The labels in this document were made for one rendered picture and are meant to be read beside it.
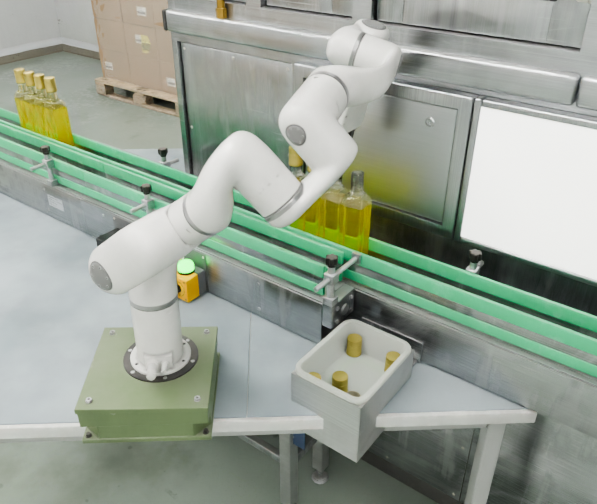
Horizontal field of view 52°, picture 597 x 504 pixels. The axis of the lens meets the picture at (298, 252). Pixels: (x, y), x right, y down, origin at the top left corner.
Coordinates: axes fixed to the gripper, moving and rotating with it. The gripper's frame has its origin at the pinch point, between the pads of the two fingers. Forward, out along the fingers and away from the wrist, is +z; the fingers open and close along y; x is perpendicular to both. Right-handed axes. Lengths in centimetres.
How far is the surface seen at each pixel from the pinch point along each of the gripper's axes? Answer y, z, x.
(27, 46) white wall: -272, 254, -538
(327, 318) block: 15.8, 30.8, 17.7
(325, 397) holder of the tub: 34, 31, 30
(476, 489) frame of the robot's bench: 7, 59, 65
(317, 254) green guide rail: 6.5, 24.3, 6.1
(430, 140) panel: -12.3, -6.2, 15.7
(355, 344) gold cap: 16.0, 32.1, 26.3
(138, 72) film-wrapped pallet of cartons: -238, 182, -325
